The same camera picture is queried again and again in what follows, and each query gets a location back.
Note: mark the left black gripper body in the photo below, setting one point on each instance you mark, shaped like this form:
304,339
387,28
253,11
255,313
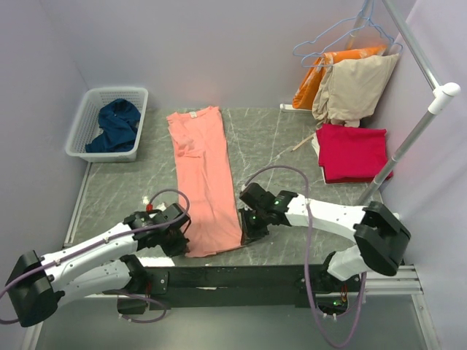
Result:
174,242

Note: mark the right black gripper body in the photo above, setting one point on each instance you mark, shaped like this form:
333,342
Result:
255,225

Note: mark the pink t-shirt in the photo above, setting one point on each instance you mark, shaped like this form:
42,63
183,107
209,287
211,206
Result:
204,176

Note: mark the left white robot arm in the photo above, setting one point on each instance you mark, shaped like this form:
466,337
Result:
40,284

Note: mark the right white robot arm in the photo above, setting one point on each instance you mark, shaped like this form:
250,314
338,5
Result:
378,236

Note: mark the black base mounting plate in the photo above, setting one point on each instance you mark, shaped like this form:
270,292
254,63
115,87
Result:
223,286

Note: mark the white garment under red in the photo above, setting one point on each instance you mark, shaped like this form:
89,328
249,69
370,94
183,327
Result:
315,144

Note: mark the red folded t-shirt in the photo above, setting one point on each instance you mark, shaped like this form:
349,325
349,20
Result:
351,155

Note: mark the orange hanging garment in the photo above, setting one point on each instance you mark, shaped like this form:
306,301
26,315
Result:
304,97

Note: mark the white plastic laundry basket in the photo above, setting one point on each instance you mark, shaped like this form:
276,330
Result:
86,127

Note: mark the blue t-shirt in basket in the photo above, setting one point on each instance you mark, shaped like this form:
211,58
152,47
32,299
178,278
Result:
118,122

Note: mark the beige hanging garment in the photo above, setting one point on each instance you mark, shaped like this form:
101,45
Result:
351,89

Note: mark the white metal clothes rack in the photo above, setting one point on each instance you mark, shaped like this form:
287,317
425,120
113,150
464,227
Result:
428,188

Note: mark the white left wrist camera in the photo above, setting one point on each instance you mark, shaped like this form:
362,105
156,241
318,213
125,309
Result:
151,208

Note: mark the aluminium rail frame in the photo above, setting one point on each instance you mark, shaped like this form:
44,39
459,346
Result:
393,316

